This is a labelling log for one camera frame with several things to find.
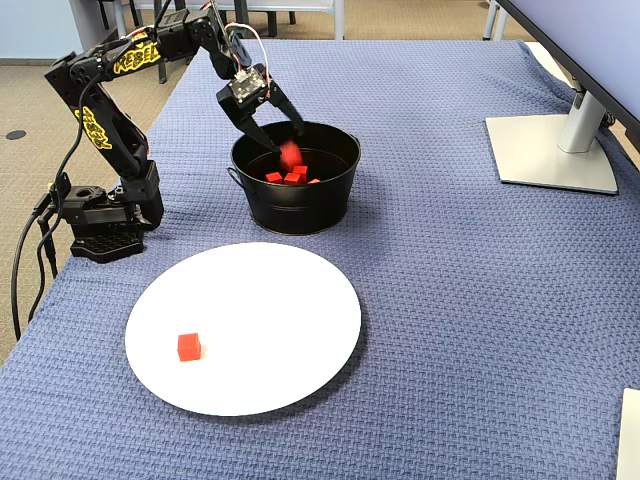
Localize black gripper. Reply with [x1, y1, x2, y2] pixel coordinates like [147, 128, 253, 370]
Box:
[215, 82, 306, 155]

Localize white round plate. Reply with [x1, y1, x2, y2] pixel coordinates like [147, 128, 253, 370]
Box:
[124, 242, 363, 418]

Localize black metal bucket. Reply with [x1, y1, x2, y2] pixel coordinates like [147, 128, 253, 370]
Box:
[227, 120, 362, 237]

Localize white metal leg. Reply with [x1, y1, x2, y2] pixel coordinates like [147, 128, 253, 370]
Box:
[482, 0, 510, 42]

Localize blue woven tablecloth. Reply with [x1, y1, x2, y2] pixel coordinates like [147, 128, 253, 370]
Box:
[0, 38, 640, 480]

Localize light blue cabinet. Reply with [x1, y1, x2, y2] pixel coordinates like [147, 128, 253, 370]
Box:
[0, 0, 117, 62]

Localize silver monitor stand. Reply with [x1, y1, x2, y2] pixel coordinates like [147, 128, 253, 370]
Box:
[484, 82, 621, 196]

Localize dark monitor screen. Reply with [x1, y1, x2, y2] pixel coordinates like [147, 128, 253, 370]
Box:
[497, 0, 640, 126]

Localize white flat object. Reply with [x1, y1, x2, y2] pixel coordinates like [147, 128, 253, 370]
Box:
[615, 387, 640, 480]

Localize small wrist camera board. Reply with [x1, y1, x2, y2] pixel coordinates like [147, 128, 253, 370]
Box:
[228, 63, 272, 107]

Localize white red servo wire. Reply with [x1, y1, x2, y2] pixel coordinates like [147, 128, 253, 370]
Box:
[222, 20, 274, 84]

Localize thin black camera cable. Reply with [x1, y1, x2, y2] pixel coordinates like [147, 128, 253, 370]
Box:
[53, 42, 131, 201]

